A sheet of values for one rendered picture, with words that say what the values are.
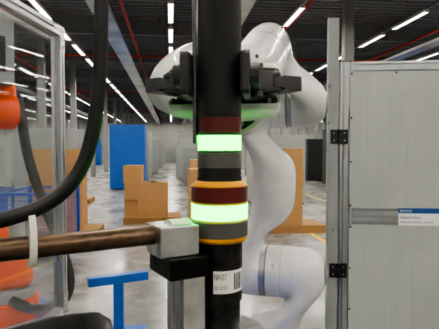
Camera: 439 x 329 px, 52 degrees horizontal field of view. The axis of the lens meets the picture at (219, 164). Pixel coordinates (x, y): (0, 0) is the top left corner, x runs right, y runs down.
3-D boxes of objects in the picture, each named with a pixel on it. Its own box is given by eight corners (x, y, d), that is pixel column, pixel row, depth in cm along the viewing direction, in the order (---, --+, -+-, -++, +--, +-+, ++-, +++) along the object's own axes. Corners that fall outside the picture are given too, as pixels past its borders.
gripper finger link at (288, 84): (315, 93, 41) (287, 87, 37) (243, 99, 46) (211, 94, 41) (315, 80, 41) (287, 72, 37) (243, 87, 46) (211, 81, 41)
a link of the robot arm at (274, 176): (292, 307, 101) (222, 301, 105) (296, 286, 113) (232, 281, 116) (294, 81, 95) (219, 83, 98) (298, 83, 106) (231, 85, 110)
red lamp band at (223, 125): (210, 132, 32) (210, 115, 32) (189, 134, 35) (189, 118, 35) (249, 133, 34) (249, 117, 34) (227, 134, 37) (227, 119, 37)
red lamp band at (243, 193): (208, 205, 32) (208, 188, 32) (181, 200, 35) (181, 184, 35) (259, 202, 34) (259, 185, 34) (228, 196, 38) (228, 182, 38)
